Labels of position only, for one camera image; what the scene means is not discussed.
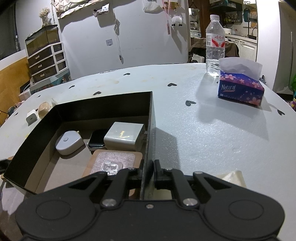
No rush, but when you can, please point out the wooden coaster with logo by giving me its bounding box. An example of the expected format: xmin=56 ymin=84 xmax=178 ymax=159
xmin=82 ymin=150 xmax=143 ymax=203

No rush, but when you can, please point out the gold earbuds case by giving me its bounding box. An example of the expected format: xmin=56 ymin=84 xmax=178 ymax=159
xmin=38 ymin=102 xmax=52 ymax=119

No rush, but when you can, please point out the white hanging bag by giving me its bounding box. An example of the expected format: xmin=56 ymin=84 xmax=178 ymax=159
xmin=142 ymin=0 xmax=163 ymax=14

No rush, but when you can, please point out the white round tape measure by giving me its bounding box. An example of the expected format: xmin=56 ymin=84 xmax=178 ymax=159
xmin=55 ymin=131 xmax=84 ymax=156

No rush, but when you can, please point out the large white charger cube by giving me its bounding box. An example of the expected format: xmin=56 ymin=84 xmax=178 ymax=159
xmin=103 ymin=122 xmax=145 ymax=152

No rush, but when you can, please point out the white plush sheep toy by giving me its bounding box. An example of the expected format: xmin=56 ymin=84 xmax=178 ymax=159
xmin=171 ymin=16 xmax=183 ymax=27

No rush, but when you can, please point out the crumpled white tissue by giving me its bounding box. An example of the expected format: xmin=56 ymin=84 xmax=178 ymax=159
xmin=217 ymin=170 xmax=247 ymax=188

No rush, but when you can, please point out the black smartwatch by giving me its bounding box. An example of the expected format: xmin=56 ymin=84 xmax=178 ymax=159
xmin=87 ymin=131 xmax=105 ymax=150

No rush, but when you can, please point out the black box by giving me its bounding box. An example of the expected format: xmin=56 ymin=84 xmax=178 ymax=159
xmin=4 ymin=92 xmax=155 ymax=194

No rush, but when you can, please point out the glass fish tank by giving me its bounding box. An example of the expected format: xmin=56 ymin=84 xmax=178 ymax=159
xmin=25 ymin=25 xmax=60 ymax=57

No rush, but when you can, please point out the dried flower vase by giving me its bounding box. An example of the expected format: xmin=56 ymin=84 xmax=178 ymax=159
xmin=39 ymin=8 xmax=51 ymax=27

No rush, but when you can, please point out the white drawer cabinet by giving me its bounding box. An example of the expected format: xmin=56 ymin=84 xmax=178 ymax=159
xmin=27 ymin=42 xmax=69 ymax=83

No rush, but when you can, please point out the small white charger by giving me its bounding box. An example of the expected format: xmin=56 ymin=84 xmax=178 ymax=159
xmin=26 ymin=109 xmax=38 ymax=126

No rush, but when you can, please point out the clear water bottle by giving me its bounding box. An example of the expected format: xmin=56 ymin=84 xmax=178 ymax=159
xmin=206 ymin=15 xmax=225 ymax=77

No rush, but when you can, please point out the carved wooden block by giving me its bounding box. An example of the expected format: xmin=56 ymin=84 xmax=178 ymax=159
xmin=0 ymin=156 xmax=14 ymax=182

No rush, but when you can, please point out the hanging patterned blanket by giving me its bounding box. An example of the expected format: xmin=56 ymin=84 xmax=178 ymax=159
xmin=51 ymin=0 xmax=100 ymax=19

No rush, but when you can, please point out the purple tissue box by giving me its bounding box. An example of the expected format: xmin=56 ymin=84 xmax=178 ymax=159
xmin=218 ymin=57 xmax=264 ymax=106

